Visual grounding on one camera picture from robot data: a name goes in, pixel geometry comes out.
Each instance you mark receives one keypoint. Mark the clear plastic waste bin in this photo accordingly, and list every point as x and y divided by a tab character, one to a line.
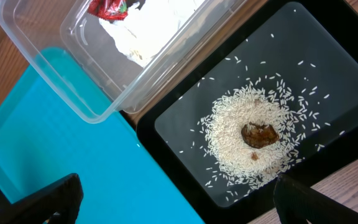
79	60

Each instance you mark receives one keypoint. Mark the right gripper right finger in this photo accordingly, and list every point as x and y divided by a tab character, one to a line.
297	203

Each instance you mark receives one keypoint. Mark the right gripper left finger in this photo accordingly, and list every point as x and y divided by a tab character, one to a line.
58	202

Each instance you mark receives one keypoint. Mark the black food waste tray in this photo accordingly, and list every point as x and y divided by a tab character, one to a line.
333	19

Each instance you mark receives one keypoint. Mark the brown food scrap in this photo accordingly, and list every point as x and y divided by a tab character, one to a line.
259	136

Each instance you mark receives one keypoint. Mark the white rice pile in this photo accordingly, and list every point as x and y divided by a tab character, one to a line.
235	133

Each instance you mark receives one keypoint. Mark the white paper napkin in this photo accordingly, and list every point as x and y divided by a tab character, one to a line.
148	27

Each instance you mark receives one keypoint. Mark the teal plastic serving tray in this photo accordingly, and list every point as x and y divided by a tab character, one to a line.
42	140

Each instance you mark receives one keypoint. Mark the red snack wrapper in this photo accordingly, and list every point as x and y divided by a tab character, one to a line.
109	10

